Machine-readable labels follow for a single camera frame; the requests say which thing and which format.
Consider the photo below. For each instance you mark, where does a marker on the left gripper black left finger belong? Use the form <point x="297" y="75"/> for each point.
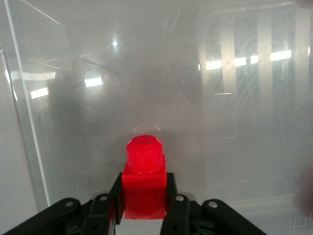
<point x="97" y="213"/>

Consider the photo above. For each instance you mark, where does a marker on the clear plastic storage box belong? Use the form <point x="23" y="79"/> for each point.
<point x="146" y="98"/>

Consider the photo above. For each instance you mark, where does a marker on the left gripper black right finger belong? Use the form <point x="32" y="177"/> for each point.
<point x="176" y="213"/>

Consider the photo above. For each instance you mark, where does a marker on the clear ribbed plastic lid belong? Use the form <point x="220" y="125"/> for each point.
<point x="244" y="73"/>

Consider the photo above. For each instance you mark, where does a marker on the red toy block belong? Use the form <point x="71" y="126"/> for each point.
<point x="144" y="181"/>

